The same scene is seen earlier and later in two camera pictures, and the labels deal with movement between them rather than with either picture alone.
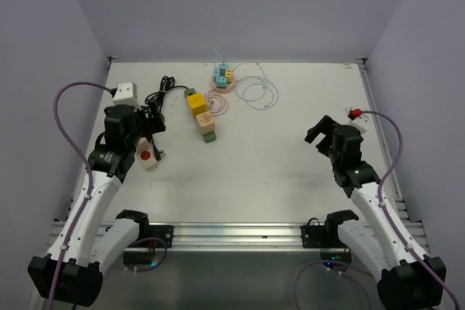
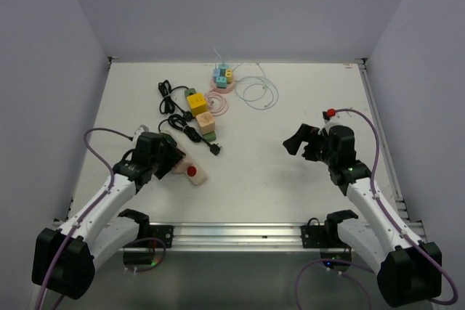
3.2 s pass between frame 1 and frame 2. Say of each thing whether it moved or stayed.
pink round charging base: stayed
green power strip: stayed
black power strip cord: moved
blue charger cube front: stayed
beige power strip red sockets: moved
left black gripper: moved
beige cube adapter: stayed
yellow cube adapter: stayed
